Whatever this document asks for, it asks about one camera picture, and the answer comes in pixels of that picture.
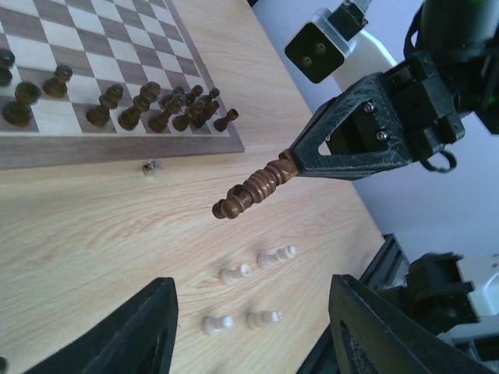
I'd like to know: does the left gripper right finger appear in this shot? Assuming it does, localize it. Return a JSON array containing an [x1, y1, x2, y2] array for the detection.
[[329, 274, 493, 373]]

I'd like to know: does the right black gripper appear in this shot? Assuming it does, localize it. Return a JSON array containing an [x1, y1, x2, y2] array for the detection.
[[290, 52, 465, 181]]

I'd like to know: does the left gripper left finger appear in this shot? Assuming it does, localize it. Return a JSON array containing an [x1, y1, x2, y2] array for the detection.
[[27, 277, 179, 373]]

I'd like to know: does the dark knight chess piece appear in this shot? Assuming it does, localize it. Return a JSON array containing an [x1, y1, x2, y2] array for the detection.
[[212, 149, 299, 219]]

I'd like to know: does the dark piece pile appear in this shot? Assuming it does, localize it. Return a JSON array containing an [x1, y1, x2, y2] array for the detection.
[[191, 100, 220, 129]]

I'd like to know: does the dark pawn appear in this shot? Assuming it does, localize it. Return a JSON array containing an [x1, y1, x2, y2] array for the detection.
[[2, 82, 41, 127], [0, 357, 8, 374], [0, 48, 15, 86], [42, 65, 73, 98], [201, 87, 220, 105], [185, 84, 203, 106]]

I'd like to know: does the dark rook chess piece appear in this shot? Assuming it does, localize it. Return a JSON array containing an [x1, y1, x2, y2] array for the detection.
[[214, 108, 239, 132]]

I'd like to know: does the dark bishop chess piece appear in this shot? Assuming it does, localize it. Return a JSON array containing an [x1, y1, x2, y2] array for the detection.
[[172, 99, 205, 132]]

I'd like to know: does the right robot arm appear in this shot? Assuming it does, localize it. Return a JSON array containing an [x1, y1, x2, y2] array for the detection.
[[285, 1, 498, 181]]

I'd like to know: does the metal board latch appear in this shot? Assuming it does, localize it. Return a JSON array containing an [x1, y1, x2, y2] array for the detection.
[[141, 160, 161, 175]]

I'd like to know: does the light pawn bottom right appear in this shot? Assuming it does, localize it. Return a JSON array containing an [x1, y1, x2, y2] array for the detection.
[[246, 310, 282, 330]]

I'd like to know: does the light piece far right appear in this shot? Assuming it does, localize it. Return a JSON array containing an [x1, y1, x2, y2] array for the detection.
[[257, 245, 297, 270]]

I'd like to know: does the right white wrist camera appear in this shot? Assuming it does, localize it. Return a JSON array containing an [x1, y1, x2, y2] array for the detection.
[[285, 1, 397, 91]]

